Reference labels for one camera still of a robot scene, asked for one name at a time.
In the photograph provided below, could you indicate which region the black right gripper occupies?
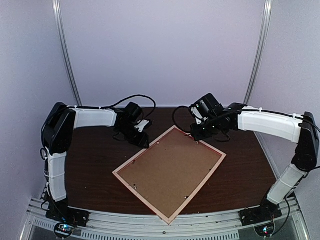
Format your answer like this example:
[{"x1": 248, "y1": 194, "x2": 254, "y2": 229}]
[{"x1": 190, "y1": 117, "x2": 220, "y2": 141}]

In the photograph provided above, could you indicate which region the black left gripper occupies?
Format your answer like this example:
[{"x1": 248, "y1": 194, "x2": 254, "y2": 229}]
[{"x1": 117, "y1": 123, "x2": 150, "y2": 149}]

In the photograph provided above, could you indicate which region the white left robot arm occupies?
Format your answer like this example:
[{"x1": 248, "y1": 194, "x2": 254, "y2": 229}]
[{"x1": 40, "y1": 102, "x2": 152, "y2": 222}]

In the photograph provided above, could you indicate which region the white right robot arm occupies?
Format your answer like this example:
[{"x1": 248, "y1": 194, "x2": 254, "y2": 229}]
[{"x1": 189, "y1": 93, "x2": 320, "y2": 221}]

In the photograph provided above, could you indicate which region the left controller board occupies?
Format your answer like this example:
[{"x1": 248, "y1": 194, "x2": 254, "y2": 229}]
[{"x1": 53, "y1": 222, "x2": 75, "y2": 239}]

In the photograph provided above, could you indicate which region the controller board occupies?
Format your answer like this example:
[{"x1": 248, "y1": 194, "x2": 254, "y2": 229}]
[
  {"x1": 254, "y1": 223, "x2": 275, "y2": 238},
  {"x1": 53, "y1": 222, "x2": 75, "y2": 239}
]

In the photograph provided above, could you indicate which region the right controller board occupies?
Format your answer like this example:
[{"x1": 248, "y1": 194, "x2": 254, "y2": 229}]
[{"x1": 254, "y1": 223, "x2": 275, "y2": 238}]

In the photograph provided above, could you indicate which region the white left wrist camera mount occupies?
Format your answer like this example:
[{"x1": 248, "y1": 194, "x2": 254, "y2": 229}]
[{"x1": 134, "y1": 119, "x2": 153, "y2": 133}]

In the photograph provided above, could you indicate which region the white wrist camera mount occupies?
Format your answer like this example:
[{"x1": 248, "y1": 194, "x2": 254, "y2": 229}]
[
  {"x1": 134, "y1": 119, "x2": 153, "y2": 133},
  {"x1": 191, "y1": 107, "x2": 204, "y2": 125}
]

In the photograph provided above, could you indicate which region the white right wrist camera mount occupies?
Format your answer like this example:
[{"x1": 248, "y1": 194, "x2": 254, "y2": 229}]
[{"x1": 191, "y1": 107, "x2": 204, "y2": 125}]

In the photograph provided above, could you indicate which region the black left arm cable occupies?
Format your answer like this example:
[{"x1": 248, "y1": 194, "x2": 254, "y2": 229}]
[{"x1": 39, "y1": 94, "x2": 157, "y2": 161}]

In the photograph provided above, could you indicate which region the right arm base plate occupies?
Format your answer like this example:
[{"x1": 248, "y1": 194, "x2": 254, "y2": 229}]
[{"x1": 239, "y1": 206, "x2": 282, "y2": 226}]

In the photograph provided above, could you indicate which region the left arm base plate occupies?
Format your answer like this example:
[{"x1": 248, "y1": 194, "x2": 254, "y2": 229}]
[{"x1": 45, "y1": 208, "x2": 90, "y2": 227}]

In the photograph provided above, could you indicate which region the aluminium front rail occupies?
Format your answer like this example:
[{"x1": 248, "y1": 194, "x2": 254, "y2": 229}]
[{"x1": 18, "y1": 197, "x2": 311, "y2": 240}]

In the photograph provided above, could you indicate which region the right aluminium corner post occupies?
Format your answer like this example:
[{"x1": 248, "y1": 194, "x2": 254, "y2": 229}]
[{"x1": 241, "y1": 0, "x2": 273, "y2": 111}]

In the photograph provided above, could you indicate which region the aluminium corner post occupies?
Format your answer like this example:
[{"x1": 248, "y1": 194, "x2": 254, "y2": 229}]
[
  {"x1": 52, "y1": 0, "x2": 83, "y2": 106},
  {"x1": 241, "y1": 0, "x2": 273, "y2": 111}
]

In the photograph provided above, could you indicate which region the left aluminium corner post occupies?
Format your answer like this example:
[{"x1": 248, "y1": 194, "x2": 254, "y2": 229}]
[{"x1": 52, "y1": 0, "x2": 83, "y2": 106}]

